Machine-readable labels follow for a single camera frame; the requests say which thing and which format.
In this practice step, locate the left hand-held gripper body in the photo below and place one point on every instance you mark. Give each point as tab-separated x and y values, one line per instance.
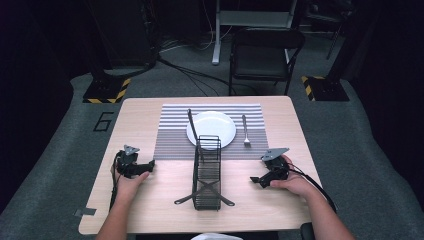
128	163

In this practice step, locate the black yellow striped stand base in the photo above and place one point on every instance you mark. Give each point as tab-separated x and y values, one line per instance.
105	91
325	88

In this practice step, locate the white round plate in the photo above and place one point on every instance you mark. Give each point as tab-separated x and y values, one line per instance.
213	125

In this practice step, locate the black cabinet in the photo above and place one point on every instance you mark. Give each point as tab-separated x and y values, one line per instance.
128	33

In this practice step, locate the black folding chair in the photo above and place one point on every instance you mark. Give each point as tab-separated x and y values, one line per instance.
263	61

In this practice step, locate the person's white clothing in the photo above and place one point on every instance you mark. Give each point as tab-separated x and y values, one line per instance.
216	237

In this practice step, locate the silver fork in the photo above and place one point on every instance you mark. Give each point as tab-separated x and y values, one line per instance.
245	131

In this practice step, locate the black knife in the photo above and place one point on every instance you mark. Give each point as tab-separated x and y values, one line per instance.
191	125

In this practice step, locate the person's right hand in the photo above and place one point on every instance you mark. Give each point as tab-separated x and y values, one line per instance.
295	183

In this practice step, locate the white metal stand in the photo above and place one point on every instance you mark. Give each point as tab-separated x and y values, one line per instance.
218	40

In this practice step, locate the black seat edge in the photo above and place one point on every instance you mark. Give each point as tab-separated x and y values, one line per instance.
307	231

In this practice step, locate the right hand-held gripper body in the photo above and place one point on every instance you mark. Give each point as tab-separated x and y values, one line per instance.
276	166

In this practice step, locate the dark metal stand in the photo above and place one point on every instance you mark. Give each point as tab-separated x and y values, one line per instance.
335	36

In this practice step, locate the grey striped placemat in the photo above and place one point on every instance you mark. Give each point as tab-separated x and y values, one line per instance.
173	146

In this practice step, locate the person's left hand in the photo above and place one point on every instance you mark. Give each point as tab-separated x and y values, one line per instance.
128	186

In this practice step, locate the grey tape strip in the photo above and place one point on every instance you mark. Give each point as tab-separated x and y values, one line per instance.
85	212

